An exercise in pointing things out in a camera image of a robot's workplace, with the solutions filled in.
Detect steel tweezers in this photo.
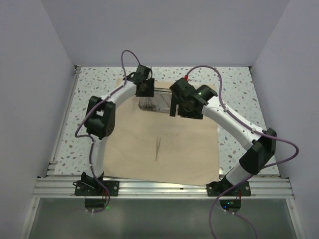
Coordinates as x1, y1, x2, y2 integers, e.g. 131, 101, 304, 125
155, 137, 161, 160

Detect beige cloth wrap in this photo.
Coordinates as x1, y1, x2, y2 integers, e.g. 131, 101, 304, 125
104, 97, 219, 186

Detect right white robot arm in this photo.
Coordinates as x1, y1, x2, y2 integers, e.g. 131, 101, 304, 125
170, 78, 277, 196

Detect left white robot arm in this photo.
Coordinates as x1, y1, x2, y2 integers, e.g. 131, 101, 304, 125
80, 64, 155, 196

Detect steel surgical scissors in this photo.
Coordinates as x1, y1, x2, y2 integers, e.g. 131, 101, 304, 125
139, 97, 160, 112

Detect steel instrument tray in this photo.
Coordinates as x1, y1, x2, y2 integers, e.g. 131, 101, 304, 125
138, 88, 172, 114

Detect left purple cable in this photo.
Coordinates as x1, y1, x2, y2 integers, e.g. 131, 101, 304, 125
74, 49, 141, 213

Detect purple cable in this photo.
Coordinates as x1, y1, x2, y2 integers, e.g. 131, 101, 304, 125
74, 49, 141, 213
184, 65, 300, 239

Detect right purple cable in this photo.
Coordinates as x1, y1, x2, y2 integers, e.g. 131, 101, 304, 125
184, 65, 300, 239

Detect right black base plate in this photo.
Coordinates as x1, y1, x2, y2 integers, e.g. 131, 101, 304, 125
206, 180, 252, 197

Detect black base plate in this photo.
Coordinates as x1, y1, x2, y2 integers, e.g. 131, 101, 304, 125
206, 180, 252, 197
73, 180, 120, 197

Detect aluminium front rail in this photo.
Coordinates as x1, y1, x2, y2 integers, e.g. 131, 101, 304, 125
32, 177, 294, 199

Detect aluminium rail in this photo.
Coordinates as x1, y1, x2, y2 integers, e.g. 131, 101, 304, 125
44, 65, 82, 177
32, 177, 294, 199

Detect aluminium left side rail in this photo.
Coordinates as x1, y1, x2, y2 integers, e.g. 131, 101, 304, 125
44, 65, 82, 177

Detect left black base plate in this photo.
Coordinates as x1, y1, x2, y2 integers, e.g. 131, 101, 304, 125
73, 180, 120, 197

